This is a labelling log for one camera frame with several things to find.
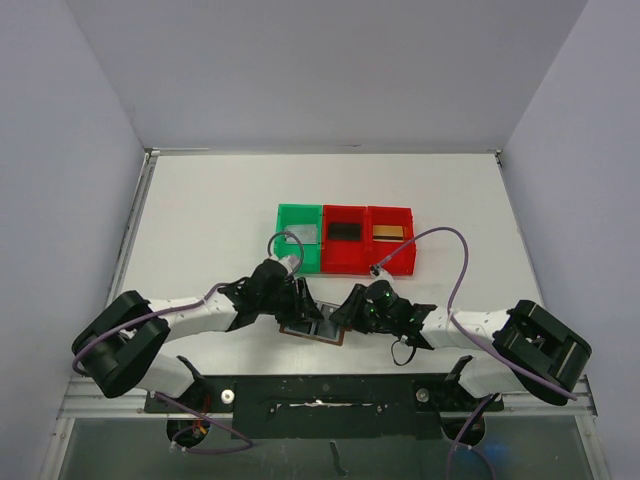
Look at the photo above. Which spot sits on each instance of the brown leather card holder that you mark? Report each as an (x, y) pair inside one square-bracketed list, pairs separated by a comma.
[(318, 331)]

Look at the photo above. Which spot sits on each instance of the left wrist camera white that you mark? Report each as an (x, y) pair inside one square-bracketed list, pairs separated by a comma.
[(291, 263)]

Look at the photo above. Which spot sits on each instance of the red middle bin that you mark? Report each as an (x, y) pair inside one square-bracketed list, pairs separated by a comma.
[(340, 257)]

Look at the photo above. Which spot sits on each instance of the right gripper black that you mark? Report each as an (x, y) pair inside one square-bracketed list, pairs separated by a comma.
[(354, 305)]

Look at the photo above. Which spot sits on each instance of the black card in bin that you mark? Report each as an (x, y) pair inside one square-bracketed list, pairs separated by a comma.
[(344, 231)]

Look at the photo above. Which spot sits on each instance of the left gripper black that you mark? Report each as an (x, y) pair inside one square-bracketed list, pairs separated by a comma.
[(298, 298)]

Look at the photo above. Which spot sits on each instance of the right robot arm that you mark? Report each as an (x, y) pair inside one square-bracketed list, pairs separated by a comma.
[(524, 348)]

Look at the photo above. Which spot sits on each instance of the red bin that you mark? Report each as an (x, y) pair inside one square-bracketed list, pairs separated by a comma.
[(403, 262), (340, 257)]

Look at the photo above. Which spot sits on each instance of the silver card in bin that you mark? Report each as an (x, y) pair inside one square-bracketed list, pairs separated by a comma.
[(307, 234)]

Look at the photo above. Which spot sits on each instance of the red right bin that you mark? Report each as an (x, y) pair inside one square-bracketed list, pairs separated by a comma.
[(403, 262)]

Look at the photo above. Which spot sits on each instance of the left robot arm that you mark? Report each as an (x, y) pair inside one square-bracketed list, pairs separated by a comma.
[(121, 348)]

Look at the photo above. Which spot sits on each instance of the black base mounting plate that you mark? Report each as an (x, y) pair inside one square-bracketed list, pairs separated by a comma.
[(426, 406)]

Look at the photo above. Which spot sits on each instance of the gold card in bin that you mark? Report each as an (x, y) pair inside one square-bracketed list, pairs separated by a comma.
[(388, 233)]

